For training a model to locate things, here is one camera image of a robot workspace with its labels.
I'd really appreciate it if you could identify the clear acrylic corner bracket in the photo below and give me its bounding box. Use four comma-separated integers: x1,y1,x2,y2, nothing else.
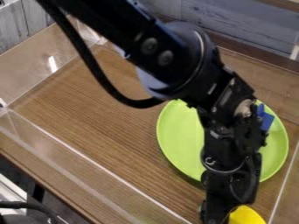
69,17,109,46

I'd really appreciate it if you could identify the blue star-shaped block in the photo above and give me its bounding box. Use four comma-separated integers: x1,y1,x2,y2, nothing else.
257,103,276,132

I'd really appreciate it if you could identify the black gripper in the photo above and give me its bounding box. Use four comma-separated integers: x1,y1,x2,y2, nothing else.
198,150,265,224

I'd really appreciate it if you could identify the black floor cable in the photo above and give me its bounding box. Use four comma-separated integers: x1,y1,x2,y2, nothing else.
0,200,61,224

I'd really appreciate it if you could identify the clear acrylic front wall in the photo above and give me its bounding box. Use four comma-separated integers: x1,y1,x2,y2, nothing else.
0,106,192,224

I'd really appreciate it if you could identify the yellow toy banana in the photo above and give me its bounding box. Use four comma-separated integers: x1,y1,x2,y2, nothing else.
229,203,268,224

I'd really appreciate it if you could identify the green plate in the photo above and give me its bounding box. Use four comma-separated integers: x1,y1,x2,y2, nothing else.
157,100,290,181

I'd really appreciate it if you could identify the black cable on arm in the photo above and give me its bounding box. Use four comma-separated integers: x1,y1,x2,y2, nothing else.
34,0,165,109

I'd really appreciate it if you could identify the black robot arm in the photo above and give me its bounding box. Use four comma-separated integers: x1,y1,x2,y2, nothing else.
37,0,269,224

